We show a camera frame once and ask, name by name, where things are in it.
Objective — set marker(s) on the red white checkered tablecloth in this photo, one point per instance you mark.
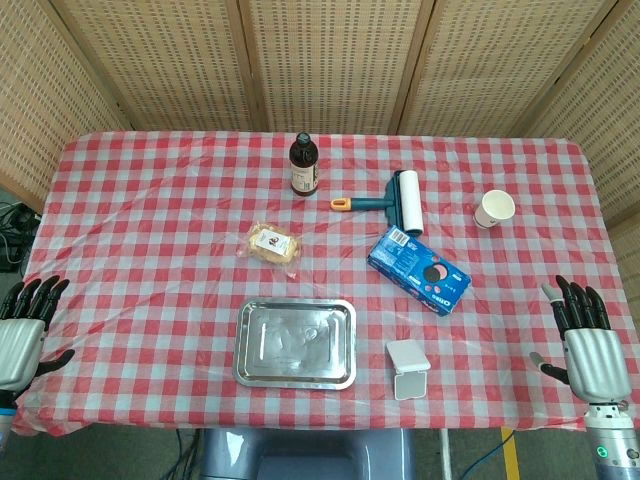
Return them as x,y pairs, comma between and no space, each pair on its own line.
150,210

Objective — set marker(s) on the woven bamboo folding screen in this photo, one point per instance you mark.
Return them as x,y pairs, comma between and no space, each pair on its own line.
320,60

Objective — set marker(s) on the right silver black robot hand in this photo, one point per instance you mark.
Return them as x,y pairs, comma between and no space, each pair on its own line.
595,357

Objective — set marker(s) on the dark brown sauce bottle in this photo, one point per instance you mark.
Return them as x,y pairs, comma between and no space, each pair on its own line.
304,167

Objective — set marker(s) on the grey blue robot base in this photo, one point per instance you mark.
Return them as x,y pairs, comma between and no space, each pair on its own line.
305,455

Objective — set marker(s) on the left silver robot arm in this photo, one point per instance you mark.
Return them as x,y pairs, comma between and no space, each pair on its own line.
4,417

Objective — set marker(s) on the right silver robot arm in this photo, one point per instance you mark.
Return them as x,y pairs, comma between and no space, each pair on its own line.
612,440

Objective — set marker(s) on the teal lint roller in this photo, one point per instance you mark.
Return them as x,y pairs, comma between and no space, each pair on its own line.
400,202

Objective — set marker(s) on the blue Oreo cookie box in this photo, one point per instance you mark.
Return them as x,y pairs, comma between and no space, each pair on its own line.
419,270

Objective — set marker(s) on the white folding phone stand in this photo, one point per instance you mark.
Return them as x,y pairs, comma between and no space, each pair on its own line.
409,367

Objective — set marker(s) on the white paper cup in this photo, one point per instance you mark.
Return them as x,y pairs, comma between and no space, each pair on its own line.
494,209

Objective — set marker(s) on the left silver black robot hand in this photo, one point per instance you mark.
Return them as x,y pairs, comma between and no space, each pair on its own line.
19,345

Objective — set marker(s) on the bread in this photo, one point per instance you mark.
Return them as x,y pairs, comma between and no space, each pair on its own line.
274,245

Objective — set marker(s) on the rectangular metal tray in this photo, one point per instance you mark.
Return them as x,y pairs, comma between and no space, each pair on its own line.
296,342

